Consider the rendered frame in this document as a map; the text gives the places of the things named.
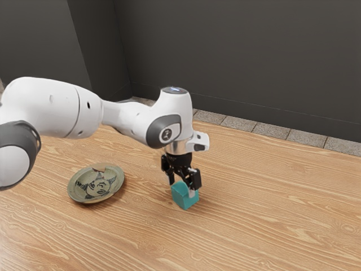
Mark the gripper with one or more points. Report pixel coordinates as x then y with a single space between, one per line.
177 161

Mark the teal block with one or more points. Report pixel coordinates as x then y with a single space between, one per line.
183 199

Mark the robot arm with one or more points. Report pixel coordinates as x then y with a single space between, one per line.
56 110

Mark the olive painted ceramic plate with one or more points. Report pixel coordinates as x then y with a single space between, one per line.
96 183

